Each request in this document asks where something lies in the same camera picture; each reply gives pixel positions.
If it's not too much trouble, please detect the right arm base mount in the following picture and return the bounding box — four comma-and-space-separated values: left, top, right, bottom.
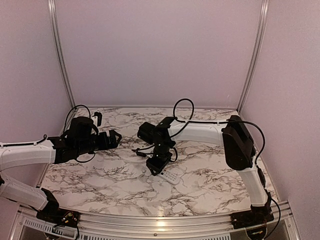
230, 207, 275, 229

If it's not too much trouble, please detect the white remote control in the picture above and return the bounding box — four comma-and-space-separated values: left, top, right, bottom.
159, 170, 181, 186

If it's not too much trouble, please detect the front aluminium frame rail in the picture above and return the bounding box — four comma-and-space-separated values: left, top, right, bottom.
8, 201, 301, 240

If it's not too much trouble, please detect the aluminium post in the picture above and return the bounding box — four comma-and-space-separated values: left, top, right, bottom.
236, 0, 270, 114
47, 0, 76, 108

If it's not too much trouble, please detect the right rear aluminium post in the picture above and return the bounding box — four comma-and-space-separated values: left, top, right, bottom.
236, 0, 270, 114

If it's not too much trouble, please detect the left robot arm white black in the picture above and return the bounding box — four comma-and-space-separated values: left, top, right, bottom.
0, 116, 122, 223

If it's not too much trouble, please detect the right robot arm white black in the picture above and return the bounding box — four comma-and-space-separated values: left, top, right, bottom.
137, 115, 271, 224

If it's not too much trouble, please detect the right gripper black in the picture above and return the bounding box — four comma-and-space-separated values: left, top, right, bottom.
146, 142, 172, 176

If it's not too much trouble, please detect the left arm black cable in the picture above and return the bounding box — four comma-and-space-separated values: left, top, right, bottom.
0, 104, 100, 163

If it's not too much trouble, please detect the left rear aluminium post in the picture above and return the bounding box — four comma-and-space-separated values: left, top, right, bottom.
47, 0, 76, 108

